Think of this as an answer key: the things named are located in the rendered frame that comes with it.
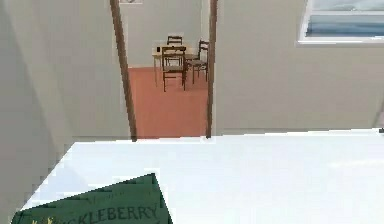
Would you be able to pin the light wooden dining table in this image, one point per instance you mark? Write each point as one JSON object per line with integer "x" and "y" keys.
{"x": 156, "y": 54}

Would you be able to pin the white bed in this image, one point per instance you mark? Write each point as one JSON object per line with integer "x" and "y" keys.
{"x": 253, "y": 180}

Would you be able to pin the green book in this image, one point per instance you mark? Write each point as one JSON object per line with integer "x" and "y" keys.
{"x": 110, "y": 206}

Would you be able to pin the dark wooden chair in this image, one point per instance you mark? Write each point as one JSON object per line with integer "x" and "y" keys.
{"x": 174, "y": 40}
{"x": 173, "y": 68}
{"x": 199, "y": 61}

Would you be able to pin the white framed window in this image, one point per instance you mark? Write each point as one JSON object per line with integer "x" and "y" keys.
{"x": 343, "y": 21}

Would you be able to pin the brown door frame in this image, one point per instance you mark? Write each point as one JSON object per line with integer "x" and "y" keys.
{"x": 124, "y": 66}

